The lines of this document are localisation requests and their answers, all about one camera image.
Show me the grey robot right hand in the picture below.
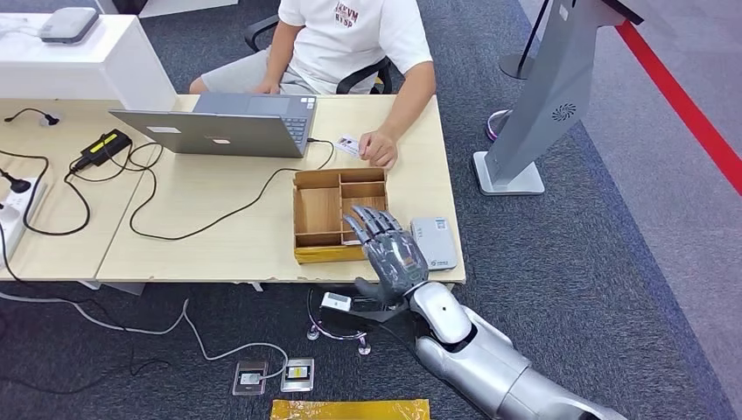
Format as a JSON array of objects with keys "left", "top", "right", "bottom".
[{"left": 341, "top": 205, "right": 431, "bottom": 306}]

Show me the person's left hand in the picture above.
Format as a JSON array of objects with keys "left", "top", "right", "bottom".
[{"left": 358, "top": 128, "right": 400, "bottom": 171}]

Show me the wooden compartment box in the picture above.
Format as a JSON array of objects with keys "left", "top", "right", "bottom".
[{"left": 292, "top": 168, "right": 390, "bottom": 265}]

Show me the grey card reader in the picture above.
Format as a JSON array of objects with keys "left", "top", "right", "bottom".
[{"left": 409, "top": 217, "right": 459, "bottom": 272}]

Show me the person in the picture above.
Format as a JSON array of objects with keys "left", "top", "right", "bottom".
[{"left": 188, "top": 0, "right": 437, "bottom": 171}]

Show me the black office chair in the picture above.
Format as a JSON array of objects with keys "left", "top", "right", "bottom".
[{"left": 243, "top": 14, "right": 394, "bottom": 95}]

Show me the grey open laptop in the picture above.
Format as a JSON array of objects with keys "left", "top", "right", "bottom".
[{"left": 108, "top": 92, "right": 319, "bottom": 159}]

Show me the chrome stool base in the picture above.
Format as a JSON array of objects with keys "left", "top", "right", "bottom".
[{"left": 305, "top": 283, "right": 401, "bottom": 356}]

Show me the white furniture panel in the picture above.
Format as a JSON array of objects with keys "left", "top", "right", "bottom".
[{"left": 95, "top": 0, "right": 239, "bottom": 18}]

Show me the chrome round stanchion base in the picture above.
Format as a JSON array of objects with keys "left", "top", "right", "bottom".
[{"left": 486, "top": 108, "right": 513, "bottom": 143}]

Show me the beige desk with side leg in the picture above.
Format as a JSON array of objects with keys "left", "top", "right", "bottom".
[{"left": 94, "top": 94, "right": 466, "bottom": 285}]

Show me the floor socket with yellow label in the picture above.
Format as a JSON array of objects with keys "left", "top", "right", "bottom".
[{"left": 281, "top": 357, "right": 317, "bottom": 393}]

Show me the yellow taped box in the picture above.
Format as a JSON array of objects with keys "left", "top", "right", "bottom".
[{"left": 270, "top": 399, "right": 432, "bottom": 420}]

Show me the black power adapter yellow label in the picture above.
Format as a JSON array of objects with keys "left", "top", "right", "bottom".
[{"left": 80, "top": 128, "right": 133, "bottom": 166}]

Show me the white counter cabinet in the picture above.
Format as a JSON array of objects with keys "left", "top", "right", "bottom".
[{"left": 0, "top": 12, "right": 178, "bottom": 111}]

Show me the grey kiosk stand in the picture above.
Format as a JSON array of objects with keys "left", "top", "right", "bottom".
[{"left": 472, "top": 0, "right": 645, "bottom": 197}]

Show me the black stanchion pole with base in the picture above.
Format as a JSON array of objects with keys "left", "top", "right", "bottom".
[{"left": 499, "top": 0, "right": 552, "bottom": 81}]

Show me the floor socket with white plug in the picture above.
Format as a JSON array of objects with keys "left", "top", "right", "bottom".
[{"left": 233, "top": 360, "right": 270, "bottom": 396}]

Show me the grey device on counter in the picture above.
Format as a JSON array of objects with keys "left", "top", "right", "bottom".
[{"left": 38, "top": 6, "right": 101, "bottom": 44}]

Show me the black plug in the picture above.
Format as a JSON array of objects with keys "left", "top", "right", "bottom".
[{"left": 0, "top": 166, "right": 32, "bottom": 193}]

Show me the beige desk with power strip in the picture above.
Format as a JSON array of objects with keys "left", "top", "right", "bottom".
[{"left": 0, "top": 97, "right": 176, "bottom": 296}]

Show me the white power strip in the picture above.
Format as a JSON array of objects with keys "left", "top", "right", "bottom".
[{"left": 0, "top": 176, "right": 47, "bottom": 268}]

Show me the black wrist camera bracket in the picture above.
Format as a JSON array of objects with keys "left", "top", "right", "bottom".
[{"left": 318, "top": 298, "right": 411, "bottom": 335}]

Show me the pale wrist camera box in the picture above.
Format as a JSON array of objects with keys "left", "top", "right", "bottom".
[{"left": 320, "top": 291, "right": 353, "bottom": 313}]

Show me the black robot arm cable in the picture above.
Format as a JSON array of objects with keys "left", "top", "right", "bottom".
[{"left": 374, "top": 321, "right": 422, "bottom": 354}]

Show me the black laptop charging cable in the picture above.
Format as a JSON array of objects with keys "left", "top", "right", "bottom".
[{"left": 116, "top": 137, "right": 336, "bottom": 241}]

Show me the black adapter mains cable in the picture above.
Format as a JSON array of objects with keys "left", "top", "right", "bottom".
[{"left": 0, "top": 147, "right": 92, "bottom": 236}]

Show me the black cable with desk grommet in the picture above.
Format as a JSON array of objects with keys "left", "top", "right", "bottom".
[{"left": 3, "top": 107, "right": 62, "bottom": 128}]

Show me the white floor cable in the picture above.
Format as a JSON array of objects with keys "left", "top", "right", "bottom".
[{"left": 0, "top": 290, "right": 290, "bottom": 381}]

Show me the black floor cable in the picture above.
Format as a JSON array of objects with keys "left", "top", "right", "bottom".
[{"left": 0, "top": 356, "right": 172, "bottom": 394}]

